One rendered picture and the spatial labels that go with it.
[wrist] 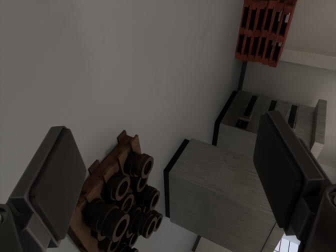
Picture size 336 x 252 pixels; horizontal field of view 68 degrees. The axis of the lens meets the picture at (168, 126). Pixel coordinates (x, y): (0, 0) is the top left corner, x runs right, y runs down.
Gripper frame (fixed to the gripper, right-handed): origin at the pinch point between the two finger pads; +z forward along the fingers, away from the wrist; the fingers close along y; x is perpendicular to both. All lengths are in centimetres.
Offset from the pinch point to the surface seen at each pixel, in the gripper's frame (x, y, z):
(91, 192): -138, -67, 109
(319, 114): -338, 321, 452
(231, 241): -372, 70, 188
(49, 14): -19, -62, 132
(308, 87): -339, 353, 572
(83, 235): -170, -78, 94
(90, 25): -33, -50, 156
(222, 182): -265, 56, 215
